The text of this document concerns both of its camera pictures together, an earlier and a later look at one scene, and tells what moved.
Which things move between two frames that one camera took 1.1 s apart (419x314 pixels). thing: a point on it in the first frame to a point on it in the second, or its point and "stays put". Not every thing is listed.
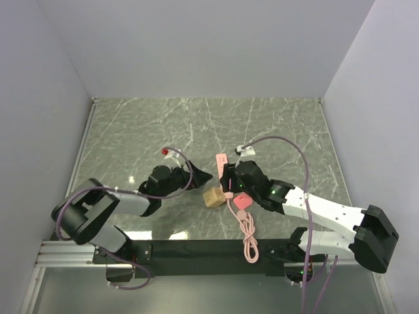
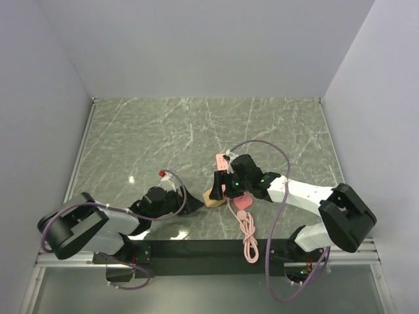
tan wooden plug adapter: [214, 197] stays put
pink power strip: [221, 159] stays put
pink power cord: [247, 226] stays put
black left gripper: [199, 177] to [193, 204]
